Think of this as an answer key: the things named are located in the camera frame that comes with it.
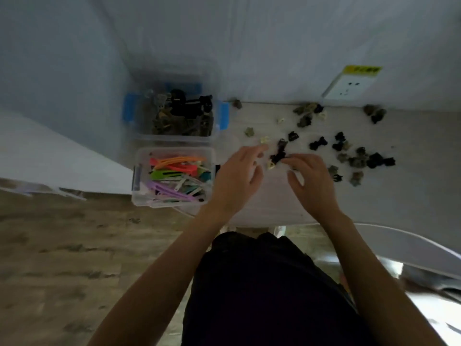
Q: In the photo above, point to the clear box blue latches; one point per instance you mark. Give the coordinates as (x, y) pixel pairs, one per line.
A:
(129, 108)

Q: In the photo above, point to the white shoe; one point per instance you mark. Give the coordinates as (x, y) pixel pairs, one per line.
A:
(280, 230)

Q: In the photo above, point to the person's left forearm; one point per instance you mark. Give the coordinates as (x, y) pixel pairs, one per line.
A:
(162, 284)

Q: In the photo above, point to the bundle of long pastel clips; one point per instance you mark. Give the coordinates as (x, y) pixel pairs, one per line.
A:
(191, 183)

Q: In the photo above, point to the person's right hand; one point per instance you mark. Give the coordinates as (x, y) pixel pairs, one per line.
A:
(318, 187)

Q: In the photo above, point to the long coral hair clip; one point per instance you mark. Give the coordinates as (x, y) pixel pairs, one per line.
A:
(180, 169)

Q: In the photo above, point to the small dark hair claws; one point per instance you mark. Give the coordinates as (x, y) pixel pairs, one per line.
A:
(180, 118)

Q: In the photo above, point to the white metal frame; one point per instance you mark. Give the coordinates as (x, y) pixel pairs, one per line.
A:
(36, 190)

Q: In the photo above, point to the long purple hair clip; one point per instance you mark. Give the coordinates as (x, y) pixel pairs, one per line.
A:
(162, 187)

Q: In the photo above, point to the person's left hand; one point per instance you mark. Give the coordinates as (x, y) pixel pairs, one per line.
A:
(234, 183)

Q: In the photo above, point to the person's right forearm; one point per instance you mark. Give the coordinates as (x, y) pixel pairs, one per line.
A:
(374, 284)

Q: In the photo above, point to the long green hair clip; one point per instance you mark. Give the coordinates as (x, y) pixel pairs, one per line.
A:
(162, 174)

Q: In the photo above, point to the person's black clothing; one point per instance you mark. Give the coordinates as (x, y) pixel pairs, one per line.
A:
(266, 299)

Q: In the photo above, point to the clear box black latches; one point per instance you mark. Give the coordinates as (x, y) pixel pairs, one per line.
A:
(137, 176)

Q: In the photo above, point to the white wall socket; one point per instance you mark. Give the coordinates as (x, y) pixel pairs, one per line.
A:
(347, 88)

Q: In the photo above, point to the yellow warning sticker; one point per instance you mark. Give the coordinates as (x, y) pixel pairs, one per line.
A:
(362, 70)

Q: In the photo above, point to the pile of assorted hair clips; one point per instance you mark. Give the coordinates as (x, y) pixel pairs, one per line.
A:
(374, 160)

